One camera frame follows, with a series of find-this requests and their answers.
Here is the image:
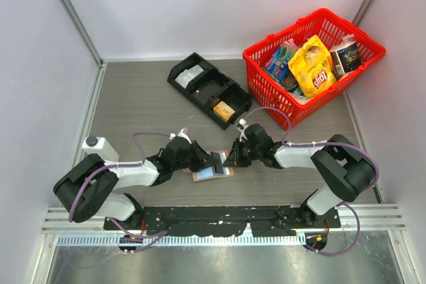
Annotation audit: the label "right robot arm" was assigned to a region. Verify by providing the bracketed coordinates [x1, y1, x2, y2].
[224, 124, 379, 227]

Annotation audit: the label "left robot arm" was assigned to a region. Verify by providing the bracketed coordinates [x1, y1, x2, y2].
[53, 136, 219, 229]

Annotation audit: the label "white cards in tray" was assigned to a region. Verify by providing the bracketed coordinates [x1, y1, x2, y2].
[175, 65, 204, 88]

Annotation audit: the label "black compartment tray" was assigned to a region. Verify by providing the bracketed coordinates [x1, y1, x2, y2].
[167, 53, 254, 130]

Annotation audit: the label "red plastic shopping basket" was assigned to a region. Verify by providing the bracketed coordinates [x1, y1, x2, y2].
[242, 8, 386, 126]

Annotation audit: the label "black round can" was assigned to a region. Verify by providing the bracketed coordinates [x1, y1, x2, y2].
[330, 41, 362, 80]

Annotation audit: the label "yellow chips bag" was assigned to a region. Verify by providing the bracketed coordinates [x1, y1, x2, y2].
[288, 35, 337, 98]

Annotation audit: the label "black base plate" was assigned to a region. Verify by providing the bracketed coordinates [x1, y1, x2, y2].
[119, 206, 341, 237]

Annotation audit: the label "white clear plastic packet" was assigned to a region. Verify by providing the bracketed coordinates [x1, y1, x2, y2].
[294, 94, 312, 105]

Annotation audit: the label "white box device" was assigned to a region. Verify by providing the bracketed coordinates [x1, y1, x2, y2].
[82, 136, 119, 162]

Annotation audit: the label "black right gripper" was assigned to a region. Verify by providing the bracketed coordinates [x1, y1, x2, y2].
[224, 138, 262, 168]

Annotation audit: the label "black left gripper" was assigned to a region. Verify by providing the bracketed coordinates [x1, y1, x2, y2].
[172, 140, 218, 172]

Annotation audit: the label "gold card in tray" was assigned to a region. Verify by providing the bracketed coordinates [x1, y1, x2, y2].
[213, 100, 235, 122]

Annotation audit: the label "dark brown packet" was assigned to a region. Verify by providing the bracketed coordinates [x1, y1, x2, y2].
[280, 72, 298, 92]

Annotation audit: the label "blue sponge pack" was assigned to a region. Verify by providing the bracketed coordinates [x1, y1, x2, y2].
[262, 46, 294, 82]

